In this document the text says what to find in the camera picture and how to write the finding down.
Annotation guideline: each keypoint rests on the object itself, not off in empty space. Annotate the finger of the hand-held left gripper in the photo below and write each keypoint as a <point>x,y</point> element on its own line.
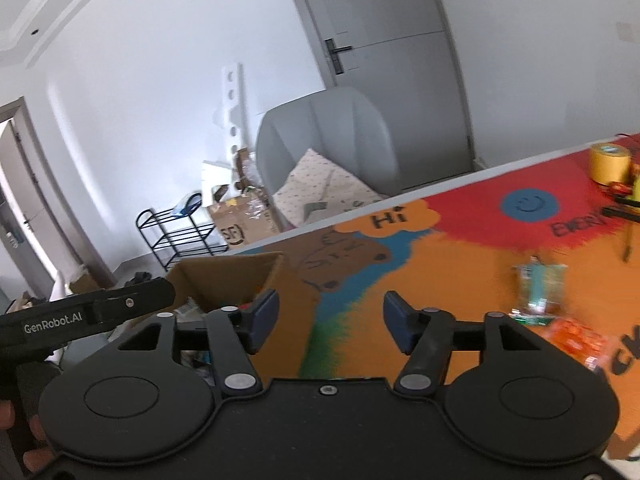
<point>140,300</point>

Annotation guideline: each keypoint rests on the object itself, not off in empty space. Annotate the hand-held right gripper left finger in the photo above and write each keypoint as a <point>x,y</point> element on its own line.
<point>265,310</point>

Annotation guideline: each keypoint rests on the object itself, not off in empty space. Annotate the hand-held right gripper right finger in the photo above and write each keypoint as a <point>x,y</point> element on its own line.
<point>397,317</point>

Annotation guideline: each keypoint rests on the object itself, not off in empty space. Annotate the brown cardboard box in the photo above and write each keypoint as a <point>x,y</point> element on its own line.
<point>225,275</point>

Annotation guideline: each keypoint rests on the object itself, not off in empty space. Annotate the person's left hand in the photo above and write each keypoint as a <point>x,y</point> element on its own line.
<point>37,430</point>

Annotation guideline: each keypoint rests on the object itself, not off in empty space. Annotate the black shoes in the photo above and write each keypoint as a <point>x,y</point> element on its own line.
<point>142,278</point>

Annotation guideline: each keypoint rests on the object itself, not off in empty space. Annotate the black shoe rack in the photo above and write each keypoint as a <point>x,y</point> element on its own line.
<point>170,237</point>

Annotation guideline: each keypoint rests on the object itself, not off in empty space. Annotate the colourful printed table mat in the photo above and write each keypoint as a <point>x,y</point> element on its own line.
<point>450,270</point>

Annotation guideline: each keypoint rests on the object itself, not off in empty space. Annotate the cardboard box with plastic wrap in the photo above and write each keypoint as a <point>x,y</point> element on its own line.
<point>247,215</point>

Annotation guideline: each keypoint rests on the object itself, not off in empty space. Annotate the open grey doorway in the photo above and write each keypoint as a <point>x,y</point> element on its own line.
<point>30,200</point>

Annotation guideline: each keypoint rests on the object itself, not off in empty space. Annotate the dotted white cushion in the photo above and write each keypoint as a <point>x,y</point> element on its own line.
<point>325,185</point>

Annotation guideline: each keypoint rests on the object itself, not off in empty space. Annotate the teal snack packet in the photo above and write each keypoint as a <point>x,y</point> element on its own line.
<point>539,285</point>

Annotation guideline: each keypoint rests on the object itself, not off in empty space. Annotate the orange snack packet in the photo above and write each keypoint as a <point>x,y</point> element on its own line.
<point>575,337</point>

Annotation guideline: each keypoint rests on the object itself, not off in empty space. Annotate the grey chair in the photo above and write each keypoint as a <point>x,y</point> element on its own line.
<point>340,130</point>

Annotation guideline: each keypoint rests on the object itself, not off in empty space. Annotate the white board with holes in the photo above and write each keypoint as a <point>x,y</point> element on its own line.
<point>232,110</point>

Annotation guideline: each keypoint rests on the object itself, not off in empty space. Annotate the grey door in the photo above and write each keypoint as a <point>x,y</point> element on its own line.
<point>380,60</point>

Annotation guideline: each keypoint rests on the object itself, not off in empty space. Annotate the yellow tape roll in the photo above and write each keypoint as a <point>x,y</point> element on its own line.
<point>609,162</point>

